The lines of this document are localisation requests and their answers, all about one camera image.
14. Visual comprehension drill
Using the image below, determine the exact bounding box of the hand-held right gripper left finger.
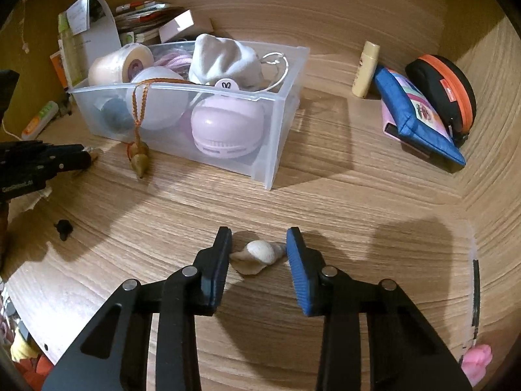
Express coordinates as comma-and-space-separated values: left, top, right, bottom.
41, 226, 232, 391

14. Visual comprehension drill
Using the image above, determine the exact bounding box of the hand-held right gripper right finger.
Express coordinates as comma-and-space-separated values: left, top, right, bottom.
286, 227, 473, 391

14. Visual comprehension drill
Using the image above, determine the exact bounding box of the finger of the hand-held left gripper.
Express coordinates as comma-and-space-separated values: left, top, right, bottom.
32, 142, 93, 178

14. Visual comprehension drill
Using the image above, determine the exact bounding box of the cream seashell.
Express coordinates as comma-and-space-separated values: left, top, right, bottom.
229, 240, 288, 275

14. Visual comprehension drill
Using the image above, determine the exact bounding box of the clear plastic storage bin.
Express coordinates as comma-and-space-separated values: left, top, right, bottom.
67, 40, 311, 191

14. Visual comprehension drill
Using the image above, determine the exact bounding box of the wooden desktop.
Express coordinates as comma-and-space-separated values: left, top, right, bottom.
0, 0, 521, 391

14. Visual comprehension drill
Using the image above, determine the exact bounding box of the pink desktop vacuum cleaner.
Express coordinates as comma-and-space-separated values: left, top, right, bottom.
190, 78, 265, 159

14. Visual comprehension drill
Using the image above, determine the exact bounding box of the green and orange tube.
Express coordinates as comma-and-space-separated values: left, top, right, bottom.
21, 101, 60, 140

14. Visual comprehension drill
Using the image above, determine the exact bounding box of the small black cap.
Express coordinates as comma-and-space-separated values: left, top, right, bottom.
55, 219, 73, 242

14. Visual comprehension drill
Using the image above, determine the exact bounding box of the orange book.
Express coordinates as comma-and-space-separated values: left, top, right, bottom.
49, 51, 70, 90

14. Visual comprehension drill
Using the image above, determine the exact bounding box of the cream tape roll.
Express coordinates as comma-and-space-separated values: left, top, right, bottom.
87, 43, 154, 87

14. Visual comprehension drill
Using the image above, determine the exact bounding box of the white ball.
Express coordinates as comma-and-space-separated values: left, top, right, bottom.
126, 66, 190, 131

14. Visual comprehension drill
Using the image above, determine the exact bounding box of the white paper box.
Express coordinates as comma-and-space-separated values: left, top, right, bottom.
77, 0, 123, 84

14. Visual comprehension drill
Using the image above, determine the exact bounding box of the white printed paper sheet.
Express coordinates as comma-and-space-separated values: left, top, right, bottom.
67, 0, 91, 34

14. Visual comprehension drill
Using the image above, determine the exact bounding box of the stack of colourful booklets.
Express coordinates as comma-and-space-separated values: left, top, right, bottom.
114, 0, 184, 45

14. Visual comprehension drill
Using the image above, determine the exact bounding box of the small white box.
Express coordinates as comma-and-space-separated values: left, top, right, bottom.
159, 9, 214, 43

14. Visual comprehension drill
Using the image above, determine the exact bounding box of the white cloth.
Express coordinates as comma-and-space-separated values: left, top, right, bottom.
188, 34, 263, 89

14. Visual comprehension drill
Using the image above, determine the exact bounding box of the blue zip pouch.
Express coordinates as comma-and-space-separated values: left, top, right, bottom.
373, 65, 467, 167

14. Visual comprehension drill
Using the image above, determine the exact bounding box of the pink plush toy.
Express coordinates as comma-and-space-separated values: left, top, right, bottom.
460, 344, 493, 379

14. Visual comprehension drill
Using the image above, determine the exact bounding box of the cream lotion tube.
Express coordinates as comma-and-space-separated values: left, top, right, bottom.
352, 41, 381, 98

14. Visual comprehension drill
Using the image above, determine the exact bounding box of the black case with orange zip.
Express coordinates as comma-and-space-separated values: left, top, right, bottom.
405, 54, 477, 147

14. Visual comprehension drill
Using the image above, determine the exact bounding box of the braided cord with wooden charm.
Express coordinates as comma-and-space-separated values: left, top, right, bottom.
127, 79, 196, 180

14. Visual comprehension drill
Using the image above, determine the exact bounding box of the pink cord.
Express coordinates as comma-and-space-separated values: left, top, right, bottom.
152, 47, 194, 78

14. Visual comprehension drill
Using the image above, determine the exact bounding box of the silver wire ring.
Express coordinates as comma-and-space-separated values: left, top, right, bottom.
260, 51, 290, 90

